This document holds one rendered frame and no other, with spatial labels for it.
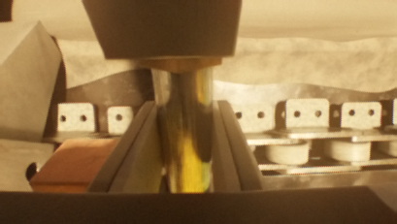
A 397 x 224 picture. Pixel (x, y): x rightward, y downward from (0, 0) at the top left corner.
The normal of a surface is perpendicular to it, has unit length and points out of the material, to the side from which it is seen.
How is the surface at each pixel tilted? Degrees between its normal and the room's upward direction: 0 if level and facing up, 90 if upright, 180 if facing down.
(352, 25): 0
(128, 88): 0
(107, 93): 0
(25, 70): 90
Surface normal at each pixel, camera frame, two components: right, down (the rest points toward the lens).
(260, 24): 0.00, 0.08
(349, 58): -0.02, 0.74
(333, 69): -0.05, 0.41
